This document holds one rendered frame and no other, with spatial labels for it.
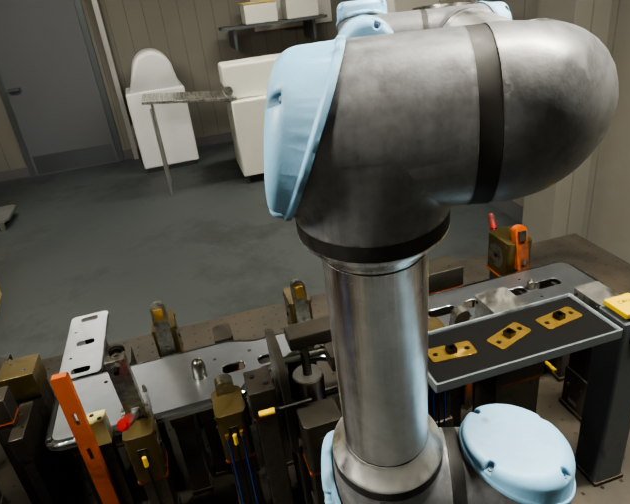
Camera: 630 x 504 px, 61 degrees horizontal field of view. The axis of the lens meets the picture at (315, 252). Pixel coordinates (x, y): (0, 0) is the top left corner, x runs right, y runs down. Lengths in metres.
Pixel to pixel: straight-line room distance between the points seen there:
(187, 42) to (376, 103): 6.82
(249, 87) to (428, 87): 5.12
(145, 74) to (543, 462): 6.00
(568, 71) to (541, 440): 0.40
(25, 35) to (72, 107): 0.88
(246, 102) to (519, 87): 5.05
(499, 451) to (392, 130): 0.39
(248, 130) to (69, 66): 2.61
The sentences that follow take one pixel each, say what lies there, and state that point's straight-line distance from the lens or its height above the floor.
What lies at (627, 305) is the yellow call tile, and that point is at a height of 1.16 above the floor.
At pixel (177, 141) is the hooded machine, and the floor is 0.31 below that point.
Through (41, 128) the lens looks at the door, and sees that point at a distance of 7.34.
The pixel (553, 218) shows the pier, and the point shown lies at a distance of 3.59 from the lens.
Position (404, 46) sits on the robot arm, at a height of 1.74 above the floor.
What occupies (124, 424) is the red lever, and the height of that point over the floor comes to 1.14.
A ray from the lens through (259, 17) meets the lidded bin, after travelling 6.62.
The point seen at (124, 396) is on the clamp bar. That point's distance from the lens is 1.09.
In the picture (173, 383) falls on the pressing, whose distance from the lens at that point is 1.28.
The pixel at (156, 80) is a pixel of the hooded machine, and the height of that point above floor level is 1.00.
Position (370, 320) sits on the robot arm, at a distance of 0.41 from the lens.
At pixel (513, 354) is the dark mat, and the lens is 1.01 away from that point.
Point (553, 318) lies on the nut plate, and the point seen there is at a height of 1.16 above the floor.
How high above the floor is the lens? 1.78
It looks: 27 degrees down
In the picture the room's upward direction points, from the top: 7 degrees counter-clockwise
